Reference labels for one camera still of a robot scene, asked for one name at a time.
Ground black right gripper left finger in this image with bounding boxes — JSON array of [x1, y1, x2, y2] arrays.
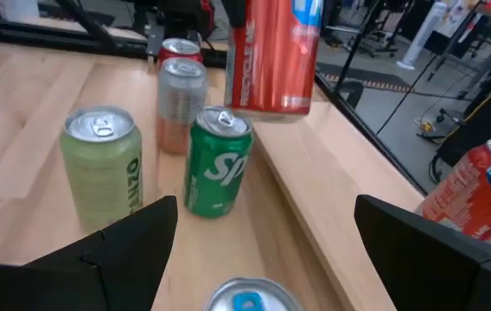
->
[[0, 195, 179, 311]]

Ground red Fanta soda can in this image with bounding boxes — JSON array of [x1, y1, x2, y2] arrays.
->
[[420, 137, 491, 242], [223, 0, 325, 124]]

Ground black table frame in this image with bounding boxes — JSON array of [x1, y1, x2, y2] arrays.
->
[[0, 16, 229, 68]]

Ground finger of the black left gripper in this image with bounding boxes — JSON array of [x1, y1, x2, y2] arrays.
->
[[221, 0, 249, 29]]

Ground tall slim silver can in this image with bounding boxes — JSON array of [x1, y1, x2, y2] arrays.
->
[[203, 276, 307, 311]]

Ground dark red cola can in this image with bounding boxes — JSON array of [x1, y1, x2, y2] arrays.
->
[[156, 37, 205, 73]]

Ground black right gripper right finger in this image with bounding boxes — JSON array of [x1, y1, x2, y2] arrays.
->
[[354, 194, 491, 311]]

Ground white and pink can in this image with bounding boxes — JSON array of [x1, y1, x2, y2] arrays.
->
[[156, 57, 208, 156]]

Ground light green can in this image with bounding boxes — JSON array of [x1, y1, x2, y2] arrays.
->
[[59, 105, 144, 232]]

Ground green Sprite can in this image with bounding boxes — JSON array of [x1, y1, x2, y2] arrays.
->
[[183, 105, 255, 219]]

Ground white tower fan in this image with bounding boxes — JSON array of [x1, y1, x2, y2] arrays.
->
[[396, 0, 450, 70]]

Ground black floor box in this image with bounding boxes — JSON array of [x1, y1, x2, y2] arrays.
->
[[435, 90, 491, 182]]

